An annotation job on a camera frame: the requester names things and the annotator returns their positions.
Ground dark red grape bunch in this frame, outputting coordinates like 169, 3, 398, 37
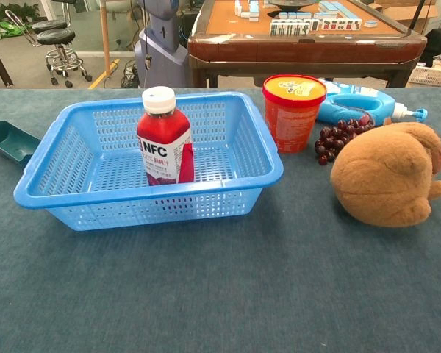
314, 113, 376, 166

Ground brown plush toy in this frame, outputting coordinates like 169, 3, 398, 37
329, 121, 441, 228

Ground blue plastic perforated basket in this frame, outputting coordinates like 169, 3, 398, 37
13, 90, 284, 232

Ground red NFC juice bottle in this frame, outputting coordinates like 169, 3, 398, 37
136, 85, 196, 187

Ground face-up mahjong tile row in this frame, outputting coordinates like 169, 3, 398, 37
320, 18, 363, 32

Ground brown mahjong table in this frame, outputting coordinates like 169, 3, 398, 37
187, 0, 429, 89

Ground white plastic crate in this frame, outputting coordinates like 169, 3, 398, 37
407, 58, 441, 88

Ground blue detergent bottle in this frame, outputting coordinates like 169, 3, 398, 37
315, 77, 429, 126

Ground cardboard box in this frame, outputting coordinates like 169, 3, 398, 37
374, 0, 441, 35

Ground standing mahjong tile row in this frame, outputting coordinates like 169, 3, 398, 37
270, 18, 321, 37

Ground stacked mahjong tiles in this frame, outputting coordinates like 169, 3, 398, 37
234, 0, 260, 19

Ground black round stool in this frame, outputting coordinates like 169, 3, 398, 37
32, 0, 79, 35
36, 28, 93, 88

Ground teal table cloth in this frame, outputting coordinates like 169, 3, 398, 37
0, 87, 441, 353

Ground dark green plastic tray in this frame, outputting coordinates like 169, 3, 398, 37
0, 120, 43, 173

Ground black floor cable bundle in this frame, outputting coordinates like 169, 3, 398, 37
119, 60, 139, 89

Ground blue grey machine base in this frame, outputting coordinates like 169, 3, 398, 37
133, 0, 192, 89

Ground green plants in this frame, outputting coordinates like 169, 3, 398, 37
0, 2, 42, 40

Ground wooden pole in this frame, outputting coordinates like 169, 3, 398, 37
99, 0, 113, 78

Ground orange instant noodle cup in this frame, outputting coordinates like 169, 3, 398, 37
262, 74, 328, 154

